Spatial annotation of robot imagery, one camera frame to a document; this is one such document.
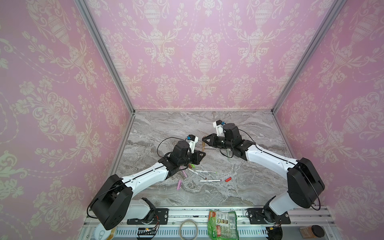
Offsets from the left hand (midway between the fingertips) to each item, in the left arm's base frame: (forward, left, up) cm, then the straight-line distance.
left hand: (206, 155), depth 81 cm
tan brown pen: (+2, +2, +4) cm, 5 cm away
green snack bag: (-30, -8, -12) cm, 34 cm away
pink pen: (-5, +12, -14) cm, 19 cm away
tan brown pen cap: (+4, +1, +5) cm, 6 cm away
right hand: (+7, +2, +4) cm, 8 cm away
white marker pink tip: (-9, -3, -14) cm, 16 cm away
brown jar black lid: (-33, -44, -5) cm, 55 cm away
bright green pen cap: (0, +7, -14) cm, 15 cm away
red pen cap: (-8, -13, -13) cm, 21 cm away
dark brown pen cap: (0, +9, -14) cm, 17 cm away
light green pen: (-6, -9, +14) cm, 17 cm away
